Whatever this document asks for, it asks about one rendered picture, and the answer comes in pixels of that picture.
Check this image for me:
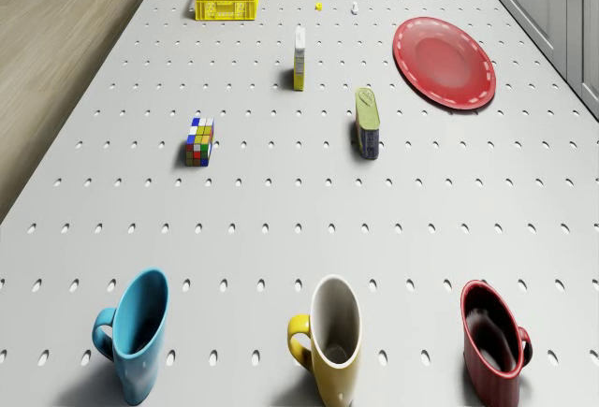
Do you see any flat-sided can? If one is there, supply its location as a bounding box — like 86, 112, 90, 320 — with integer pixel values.
353, 87, 382, 161

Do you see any puzzle cube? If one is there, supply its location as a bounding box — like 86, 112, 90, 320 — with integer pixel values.
184, 117, 216, 168

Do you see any yellow and white box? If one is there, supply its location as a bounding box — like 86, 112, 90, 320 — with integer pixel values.
293, 25, 308, 93

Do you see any red plate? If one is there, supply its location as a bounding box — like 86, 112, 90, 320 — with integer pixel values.
392, 16, 497, 110

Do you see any yellow mug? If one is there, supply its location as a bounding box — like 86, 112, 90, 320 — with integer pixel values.
286, 274, 364, 407

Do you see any blue mug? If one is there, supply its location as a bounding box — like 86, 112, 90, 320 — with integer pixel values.
91, 268, 169, 406

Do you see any red mug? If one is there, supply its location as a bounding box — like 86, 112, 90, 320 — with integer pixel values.
460, 279, 533, 407

